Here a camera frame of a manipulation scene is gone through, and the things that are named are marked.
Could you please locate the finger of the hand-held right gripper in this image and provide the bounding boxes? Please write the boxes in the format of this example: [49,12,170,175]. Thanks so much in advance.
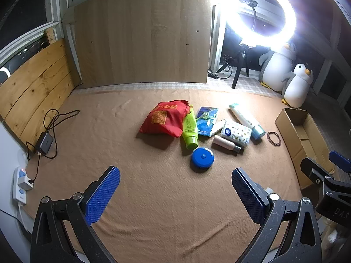
[300,157,351,195]
[329,150,351,174]

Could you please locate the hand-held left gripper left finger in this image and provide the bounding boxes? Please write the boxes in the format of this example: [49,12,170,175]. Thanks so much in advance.
[30,166,121,263]

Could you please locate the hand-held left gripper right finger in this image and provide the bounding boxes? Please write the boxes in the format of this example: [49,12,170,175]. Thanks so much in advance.
[232,167,322,263]

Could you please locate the cardboard box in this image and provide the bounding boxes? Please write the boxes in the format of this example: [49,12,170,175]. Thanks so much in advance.
[275,108,336,191]

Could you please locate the purple hair ties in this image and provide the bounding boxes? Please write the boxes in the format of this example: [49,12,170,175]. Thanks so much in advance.
[267,131,282,146]

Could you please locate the blue round tape measure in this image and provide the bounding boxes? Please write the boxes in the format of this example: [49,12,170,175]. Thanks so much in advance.
[191,148,216,172]

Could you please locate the pink bottle with grey cap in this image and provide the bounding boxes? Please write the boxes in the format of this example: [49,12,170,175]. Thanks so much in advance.
[212,135,242,155]

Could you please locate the wet wipes pack with stickers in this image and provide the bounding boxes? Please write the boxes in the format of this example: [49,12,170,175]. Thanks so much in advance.
[221,121,252,147]

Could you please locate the white and yellow packet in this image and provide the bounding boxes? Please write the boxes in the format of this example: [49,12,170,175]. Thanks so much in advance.
[210,119,227,137]

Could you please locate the white tube with blue cap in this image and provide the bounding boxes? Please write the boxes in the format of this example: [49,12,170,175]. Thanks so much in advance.
[229,103,266,141]

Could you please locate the blue printed packet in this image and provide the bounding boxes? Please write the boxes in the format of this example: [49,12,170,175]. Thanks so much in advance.
[196,106,221,137]

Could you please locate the green tube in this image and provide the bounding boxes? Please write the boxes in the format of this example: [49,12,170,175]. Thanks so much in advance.
[182,109,199,150]

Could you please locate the red cloth bag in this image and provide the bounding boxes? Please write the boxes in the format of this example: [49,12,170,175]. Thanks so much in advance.
[138,101,191,138]

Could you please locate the grey charger adapter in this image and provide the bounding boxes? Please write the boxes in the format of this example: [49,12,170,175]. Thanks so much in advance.
[37,132,53,154]

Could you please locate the white plug adapter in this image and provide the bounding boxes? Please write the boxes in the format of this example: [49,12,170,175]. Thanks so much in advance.
[18,178,35,191]

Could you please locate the white power strip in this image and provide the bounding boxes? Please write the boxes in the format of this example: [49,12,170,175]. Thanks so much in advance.
[13,167,28,206]

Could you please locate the small penguin plush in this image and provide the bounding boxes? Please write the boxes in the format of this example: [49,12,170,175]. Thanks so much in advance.
[281,64,313,108]

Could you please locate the checked blanket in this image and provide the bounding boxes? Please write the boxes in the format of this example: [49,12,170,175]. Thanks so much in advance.
[74,77,286,96]

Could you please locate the large penguin plush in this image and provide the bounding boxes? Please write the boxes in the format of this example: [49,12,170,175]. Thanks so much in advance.
[259,42,298,92]

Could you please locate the pine wood board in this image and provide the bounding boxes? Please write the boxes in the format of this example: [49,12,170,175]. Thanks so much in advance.
[0,38,83,152]

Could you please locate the light plywood board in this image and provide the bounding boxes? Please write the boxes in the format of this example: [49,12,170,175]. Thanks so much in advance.
[74,0,213,88]

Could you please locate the phone holder on gooseneck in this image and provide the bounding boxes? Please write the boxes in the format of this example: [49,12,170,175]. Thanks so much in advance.
[240,0,259,44]

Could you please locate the black power adapter with cable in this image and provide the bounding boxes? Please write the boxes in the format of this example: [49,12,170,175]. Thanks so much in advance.
[26,110,80,159]

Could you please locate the ring light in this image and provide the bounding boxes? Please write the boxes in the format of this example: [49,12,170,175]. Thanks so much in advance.
[229,0,297,51]

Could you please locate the white window frame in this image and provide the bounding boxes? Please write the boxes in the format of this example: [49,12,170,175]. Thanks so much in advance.
[0,0,83,83]

